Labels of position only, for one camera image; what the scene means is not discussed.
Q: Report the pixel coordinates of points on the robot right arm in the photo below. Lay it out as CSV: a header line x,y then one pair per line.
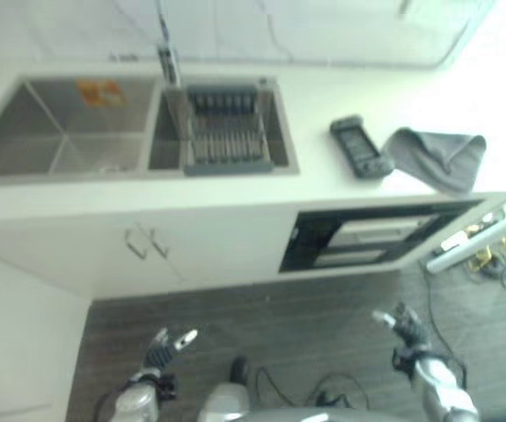
x,y
439,384

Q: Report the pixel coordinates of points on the white base cabinet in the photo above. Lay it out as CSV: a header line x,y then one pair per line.
x,y
134,246

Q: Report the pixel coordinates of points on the white power strip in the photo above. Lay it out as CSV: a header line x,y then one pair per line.
x,y
452,242

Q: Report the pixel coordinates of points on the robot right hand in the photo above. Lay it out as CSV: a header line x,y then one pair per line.
x,y
406,327

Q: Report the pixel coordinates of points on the robot silver leg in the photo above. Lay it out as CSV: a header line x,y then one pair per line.
x,y
226,402

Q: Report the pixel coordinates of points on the black built-in dishwasher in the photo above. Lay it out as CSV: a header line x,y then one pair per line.
x,y
367,237

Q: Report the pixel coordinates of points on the grey folded cloth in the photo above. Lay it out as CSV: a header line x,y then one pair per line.
x,y
437,156

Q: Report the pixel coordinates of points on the black handheld device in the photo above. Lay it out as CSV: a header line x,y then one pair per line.
x,y
360,145

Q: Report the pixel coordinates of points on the grey sink drain rack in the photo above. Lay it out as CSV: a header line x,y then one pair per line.
x,y
224,132

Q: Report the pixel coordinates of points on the white slanted pole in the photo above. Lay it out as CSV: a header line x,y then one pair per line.
x,y
477,233

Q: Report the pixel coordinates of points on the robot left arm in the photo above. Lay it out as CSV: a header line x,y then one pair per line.
x,y
136,397

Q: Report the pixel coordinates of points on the robot dark foot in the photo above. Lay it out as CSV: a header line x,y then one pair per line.
x,y
238,368

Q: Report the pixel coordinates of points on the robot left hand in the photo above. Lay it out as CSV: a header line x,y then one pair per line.
x,y
161,349

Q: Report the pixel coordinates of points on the orange sticker label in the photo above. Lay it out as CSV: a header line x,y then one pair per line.
x,y
100,92

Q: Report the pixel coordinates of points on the stainless steel double sink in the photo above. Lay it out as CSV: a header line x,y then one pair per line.
x,y
125,127

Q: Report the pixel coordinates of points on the chrome kitchen faucet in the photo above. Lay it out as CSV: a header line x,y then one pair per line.
x,y
167,57

